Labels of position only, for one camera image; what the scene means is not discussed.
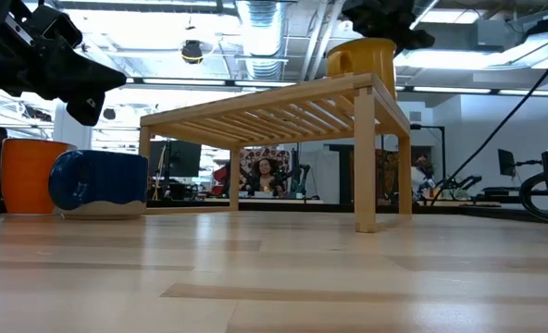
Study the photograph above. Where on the yellow mug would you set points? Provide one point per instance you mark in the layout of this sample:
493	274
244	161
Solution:
366	57

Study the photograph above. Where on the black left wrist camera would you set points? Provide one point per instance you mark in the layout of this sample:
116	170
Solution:
56	25

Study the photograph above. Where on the black computer monitor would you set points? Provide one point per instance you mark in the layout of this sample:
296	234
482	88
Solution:
177	158
506	162

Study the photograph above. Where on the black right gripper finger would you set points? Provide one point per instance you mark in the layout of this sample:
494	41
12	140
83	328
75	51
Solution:
417	41

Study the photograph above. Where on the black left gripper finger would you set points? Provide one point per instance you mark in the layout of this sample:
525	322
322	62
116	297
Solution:
86	108
100	78

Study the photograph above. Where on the silver ventilation duct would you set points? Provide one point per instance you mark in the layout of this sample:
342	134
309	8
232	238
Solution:
262	37

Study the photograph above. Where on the blue mug with white base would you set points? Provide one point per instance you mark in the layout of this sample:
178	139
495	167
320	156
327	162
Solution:
103	180

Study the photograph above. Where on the orange mug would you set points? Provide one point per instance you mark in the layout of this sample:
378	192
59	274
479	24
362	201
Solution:
24	176

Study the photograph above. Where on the wooden slatted rack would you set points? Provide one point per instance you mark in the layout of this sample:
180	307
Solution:
274	99

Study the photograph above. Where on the black ceiling dome camera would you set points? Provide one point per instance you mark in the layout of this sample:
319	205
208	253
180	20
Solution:
192	52

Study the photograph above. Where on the black aluminium table frame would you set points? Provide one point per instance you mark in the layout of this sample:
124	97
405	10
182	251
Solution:
487	209

